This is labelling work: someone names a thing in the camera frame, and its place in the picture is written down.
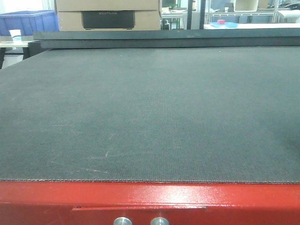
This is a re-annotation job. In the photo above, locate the dark grey conveyor belt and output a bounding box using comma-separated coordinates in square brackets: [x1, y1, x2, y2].
[0, 46, 300, 183]

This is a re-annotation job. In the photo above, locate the small red block far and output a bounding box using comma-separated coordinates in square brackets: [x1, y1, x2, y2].
[217, 19, 225, 25]

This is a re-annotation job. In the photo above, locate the silver bolt right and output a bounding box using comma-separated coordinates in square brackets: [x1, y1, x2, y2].
[150, 217, 169, 225]

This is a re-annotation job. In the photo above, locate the silver bolt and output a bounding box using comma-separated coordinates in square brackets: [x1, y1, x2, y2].
[113, 217, 132, 225]
[150, 217, 169, 225]

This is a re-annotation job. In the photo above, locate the lower cardboard box black panel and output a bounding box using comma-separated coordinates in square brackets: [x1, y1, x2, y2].
[57, 10, 162, 31]

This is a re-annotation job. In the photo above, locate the silver bolt left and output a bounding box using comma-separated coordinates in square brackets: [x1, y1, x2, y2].
[113, 217, 132, 225]

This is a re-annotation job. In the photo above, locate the light blue tray far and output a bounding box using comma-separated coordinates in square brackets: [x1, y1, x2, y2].
[210, 22, 239, 29]

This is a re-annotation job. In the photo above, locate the upper cardboard box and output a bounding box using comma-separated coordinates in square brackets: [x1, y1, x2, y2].
[55, 0, 162, 12]

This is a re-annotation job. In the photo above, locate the white table left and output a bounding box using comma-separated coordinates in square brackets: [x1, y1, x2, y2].
[0, 41, 32, 69]

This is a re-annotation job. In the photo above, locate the blue plastic crate background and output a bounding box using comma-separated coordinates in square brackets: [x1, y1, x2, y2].
[0, 10, 59, 36]

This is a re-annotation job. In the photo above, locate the white paper cup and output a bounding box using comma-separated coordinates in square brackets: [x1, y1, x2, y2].
[9, 29, 22, 45]

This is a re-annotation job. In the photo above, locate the dark grey foam board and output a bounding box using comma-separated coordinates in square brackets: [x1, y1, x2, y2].
[33, 28, 300, 59]

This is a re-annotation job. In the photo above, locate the red conveyor frame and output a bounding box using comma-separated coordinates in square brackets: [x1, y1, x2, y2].
[0, 181, 300, 225]

